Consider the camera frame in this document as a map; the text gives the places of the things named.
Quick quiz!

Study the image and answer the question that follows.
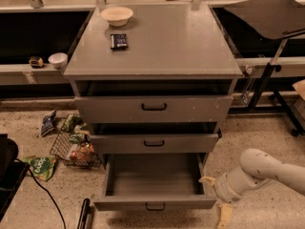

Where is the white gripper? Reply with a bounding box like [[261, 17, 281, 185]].
[[199, 174, 241, 229]]

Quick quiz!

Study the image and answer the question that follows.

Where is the grey bottom drawer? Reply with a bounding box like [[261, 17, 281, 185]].
[[94, 153, 215, 212]]

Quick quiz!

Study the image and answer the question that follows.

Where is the grey drawer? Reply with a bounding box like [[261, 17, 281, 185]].
[[94, 153, 215, 212], [74, 95, 233, 123], [90, 134, 218, 154]]

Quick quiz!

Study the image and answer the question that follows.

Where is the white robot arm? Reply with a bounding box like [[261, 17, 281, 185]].
[[199, 149, 305, 229]]

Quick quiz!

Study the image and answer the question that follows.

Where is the grey middle drawer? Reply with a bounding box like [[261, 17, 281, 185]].
[[90, 134, 218, 154]]

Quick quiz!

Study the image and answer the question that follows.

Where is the grey drawer cabinet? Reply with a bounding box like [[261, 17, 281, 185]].
[[63, 2, 243, 164]]

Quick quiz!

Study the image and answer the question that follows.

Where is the grey top drawer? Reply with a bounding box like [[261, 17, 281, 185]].
[[74, 95, 233, 123]]

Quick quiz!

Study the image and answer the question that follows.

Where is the red orange packet in basket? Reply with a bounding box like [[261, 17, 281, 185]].
[[69, 142, 94, 162]]

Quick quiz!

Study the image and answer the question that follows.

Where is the green packet in basket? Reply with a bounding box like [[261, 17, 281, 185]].
[[61, 114, 83, 133]]

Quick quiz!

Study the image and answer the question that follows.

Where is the green snack bag on floor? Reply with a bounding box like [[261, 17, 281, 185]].
[[23, 156, 56, 181]]

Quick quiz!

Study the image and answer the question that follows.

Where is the dark blue snack packet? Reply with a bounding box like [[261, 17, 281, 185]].
[[111, 34, 128, 51]]

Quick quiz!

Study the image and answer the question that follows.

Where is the blue snack bag on floor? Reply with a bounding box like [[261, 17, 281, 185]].
[[40, 110, 56, 136]]

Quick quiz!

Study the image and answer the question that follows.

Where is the black tray stand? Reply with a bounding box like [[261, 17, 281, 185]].
[[216, 0, 305, 136]]

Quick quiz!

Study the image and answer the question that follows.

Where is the beige paper bowl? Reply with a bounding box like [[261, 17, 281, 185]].
[[100, 7, 133, 27]]

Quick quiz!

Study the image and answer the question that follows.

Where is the black equipment at left edge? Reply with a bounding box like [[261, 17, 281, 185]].
[[0, 135, 29, 221]]

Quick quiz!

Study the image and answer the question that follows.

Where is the small white cup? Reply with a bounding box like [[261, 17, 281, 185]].
[[49, 52, 68, 69]]

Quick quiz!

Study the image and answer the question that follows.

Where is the yellow black tape measure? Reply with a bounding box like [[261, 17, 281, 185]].
[[29, 56, 44, 68]]

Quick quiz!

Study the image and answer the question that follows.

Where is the black handle object on floor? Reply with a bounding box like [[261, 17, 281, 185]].
[[77, 198, 90, 229]]

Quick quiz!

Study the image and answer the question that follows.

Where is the black wire basket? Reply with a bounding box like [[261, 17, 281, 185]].
[[50, 122, 102, 168]]

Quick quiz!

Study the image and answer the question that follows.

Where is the black cable on floor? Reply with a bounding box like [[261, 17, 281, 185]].
[[13, 157, 68, 229]]

